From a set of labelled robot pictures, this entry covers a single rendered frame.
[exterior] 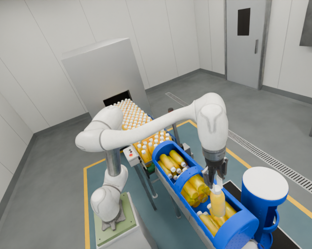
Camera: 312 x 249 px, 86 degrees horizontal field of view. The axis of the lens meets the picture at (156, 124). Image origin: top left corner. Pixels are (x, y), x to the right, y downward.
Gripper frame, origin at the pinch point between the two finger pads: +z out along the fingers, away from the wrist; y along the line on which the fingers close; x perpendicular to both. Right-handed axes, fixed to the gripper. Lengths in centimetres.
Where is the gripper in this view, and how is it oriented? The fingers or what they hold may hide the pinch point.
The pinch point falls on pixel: (215, 184)
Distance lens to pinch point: 87.1
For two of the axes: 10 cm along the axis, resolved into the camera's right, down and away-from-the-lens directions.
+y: 8.7, -4.3, 2.6
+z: 2.3, 8.1, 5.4
